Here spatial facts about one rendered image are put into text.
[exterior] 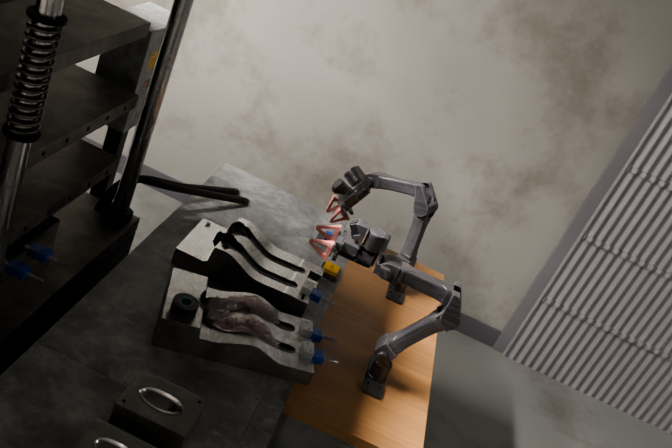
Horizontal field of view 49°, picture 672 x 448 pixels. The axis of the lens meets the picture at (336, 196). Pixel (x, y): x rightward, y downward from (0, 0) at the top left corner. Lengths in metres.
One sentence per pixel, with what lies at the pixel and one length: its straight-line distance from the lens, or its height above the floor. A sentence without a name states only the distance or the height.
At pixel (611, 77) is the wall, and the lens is 4.03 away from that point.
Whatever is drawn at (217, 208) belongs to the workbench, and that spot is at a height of 0.80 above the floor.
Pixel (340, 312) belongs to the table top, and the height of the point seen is 0.80.
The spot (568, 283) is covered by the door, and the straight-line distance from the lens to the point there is 4.39.
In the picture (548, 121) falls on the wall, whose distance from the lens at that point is 4.05.
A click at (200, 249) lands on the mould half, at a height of 0.86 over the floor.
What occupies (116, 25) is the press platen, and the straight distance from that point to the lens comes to 2.34.
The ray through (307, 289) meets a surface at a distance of 2.56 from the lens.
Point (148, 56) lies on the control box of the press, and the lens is 2.66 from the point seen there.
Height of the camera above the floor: 2.30
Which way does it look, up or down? 25 degrees down
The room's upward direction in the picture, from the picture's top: 25 degrees clockwise
